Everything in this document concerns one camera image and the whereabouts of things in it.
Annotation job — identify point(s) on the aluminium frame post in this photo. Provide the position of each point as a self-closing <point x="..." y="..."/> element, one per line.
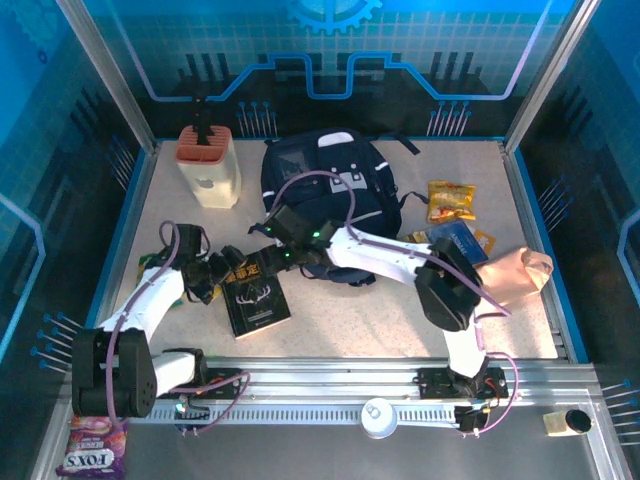
<point x="111" y="75"/>
<point x="546" y="75"/>

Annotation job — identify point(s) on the black book with antlers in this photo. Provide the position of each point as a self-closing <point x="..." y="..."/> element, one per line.
<point x="257" y="305"/>

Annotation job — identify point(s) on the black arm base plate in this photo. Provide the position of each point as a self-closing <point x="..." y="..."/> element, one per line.
<point x="225" y="382"/>
<point x="435" y="382"/>

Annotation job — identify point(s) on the white round cap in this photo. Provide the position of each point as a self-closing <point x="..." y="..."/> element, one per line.
<point x="379" y="419"/>

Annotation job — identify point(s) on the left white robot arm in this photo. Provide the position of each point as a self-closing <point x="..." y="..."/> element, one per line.
<point x="150" y="295"/>

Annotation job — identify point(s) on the green Fox's candy bag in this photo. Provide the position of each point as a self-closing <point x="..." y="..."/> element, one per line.
<point x="145" y="262"/>

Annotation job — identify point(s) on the yellow snack bag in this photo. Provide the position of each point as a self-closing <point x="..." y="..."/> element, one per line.
<point x="450" y="200"/>

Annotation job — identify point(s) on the small beige sponge block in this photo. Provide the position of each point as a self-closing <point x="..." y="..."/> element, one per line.
<point x="555" y="424"/>

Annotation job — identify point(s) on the black round cap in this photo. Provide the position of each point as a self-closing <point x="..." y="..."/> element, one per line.
<point x="578" y="420"/>

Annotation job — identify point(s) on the cream knife block orange top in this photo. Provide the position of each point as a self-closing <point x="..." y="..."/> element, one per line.
<point x="210" y="180"/>

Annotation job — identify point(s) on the peach fabric pouch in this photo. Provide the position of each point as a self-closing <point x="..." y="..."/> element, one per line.
<point x="515" y="275"/>

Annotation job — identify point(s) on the blue Animal Farm book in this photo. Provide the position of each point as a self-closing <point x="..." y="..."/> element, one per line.
<point x="462" y="242"/>

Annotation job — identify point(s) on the navy blue backpack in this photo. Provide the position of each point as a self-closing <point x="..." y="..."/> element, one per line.
<point x="360" y="200"/>

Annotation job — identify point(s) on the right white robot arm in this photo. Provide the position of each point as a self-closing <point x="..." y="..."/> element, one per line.
<point x="380" y="252"/>

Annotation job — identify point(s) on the orange card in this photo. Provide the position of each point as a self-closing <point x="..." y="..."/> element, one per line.
<point x="486" y="241"/>

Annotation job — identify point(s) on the aluminium frame beam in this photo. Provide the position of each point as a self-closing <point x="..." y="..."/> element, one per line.
<point x="325" y="372"/>

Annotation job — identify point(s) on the purple Fox's candy bag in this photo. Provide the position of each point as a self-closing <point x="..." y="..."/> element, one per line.
<point x="92" y="450"/>

